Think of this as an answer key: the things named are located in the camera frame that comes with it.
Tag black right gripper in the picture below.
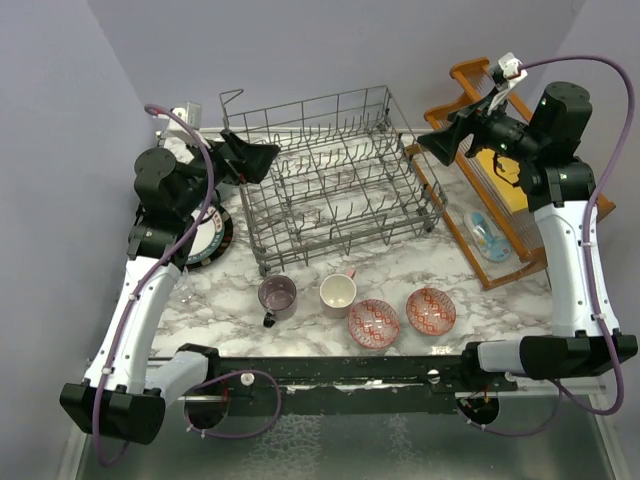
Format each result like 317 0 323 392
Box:
419 86 544 165

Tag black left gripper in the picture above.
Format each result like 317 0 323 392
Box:
176 129 280 218

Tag red patterned bowl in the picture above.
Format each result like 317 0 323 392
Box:
348 299 401 349
406 287 456 336

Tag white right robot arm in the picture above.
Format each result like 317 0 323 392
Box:
417 82 638 391

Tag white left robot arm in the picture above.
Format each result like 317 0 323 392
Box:
60 130 280 445

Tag wooden dish drying rack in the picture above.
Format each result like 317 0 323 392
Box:
405 57 593 290

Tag blue patterned clear dish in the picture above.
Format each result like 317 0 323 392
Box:
464 211 511 263

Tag round plate dark lettered rim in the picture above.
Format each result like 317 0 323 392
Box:
186 200 234 270

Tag clear drinking glass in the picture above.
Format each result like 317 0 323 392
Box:
173 268 195 304

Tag grey wire dish rack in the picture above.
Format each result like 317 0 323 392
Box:
219 85 448 277

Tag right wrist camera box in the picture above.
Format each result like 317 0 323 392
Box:
489 52 528 113

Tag purple mug black handle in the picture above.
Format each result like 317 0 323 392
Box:
258 275 297 328

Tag cream mug pink handle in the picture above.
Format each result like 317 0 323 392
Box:
319 268 357 319

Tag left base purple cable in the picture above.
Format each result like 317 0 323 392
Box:
182 368 283 441

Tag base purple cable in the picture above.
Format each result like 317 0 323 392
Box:
457 377 564 438
182 368 283 441

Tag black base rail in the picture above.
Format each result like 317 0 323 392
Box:
178 343 517 416

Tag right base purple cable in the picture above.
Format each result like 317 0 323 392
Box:
457 377 564 438

